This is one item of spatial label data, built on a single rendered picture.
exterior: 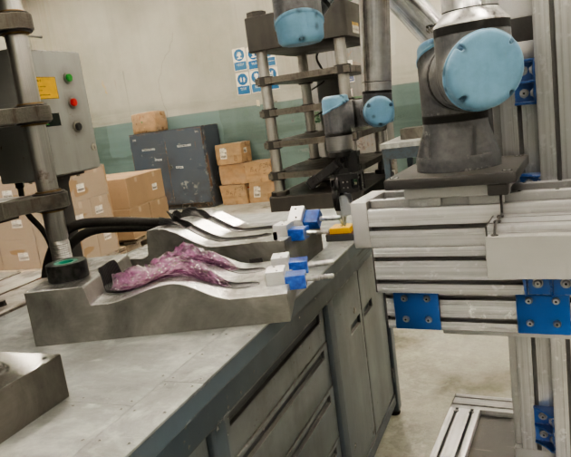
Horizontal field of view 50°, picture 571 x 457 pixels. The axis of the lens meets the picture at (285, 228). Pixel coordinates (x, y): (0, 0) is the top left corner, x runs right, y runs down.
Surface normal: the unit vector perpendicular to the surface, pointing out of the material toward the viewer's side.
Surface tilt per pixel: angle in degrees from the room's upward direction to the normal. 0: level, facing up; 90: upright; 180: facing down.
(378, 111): 90
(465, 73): 97
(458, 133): 72
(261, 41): 90
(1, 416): 90
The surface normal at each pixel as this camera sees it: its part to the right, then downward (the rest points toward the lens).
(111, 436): -0.13, -0.97
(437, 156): -0.71, -0.07
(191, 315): -0.07, 0.20
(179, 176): -0.35, 0.22
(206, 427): 0.92, -0.05
